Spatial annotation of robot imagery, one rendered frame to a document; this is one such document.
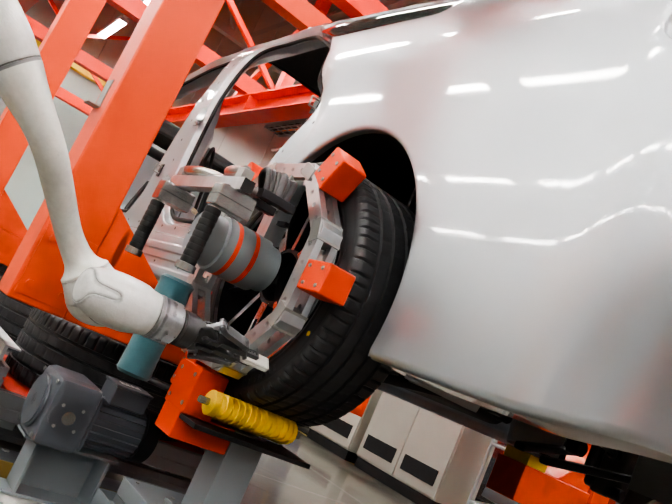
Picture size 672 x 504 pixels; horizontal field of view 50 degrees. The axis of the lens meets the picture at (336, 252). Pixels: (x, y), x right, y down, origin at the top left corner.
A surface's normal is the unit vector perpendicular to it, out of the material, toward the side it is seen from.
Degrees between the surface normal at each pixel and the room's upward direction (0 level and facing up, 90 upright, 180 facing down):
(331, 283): 90
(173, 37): 90
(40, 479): 90
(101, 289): 81
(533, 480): 90
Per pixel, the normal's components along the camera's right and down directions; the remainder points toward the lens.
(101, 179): 0.55, 0.10
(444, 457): -0.75, -0.43
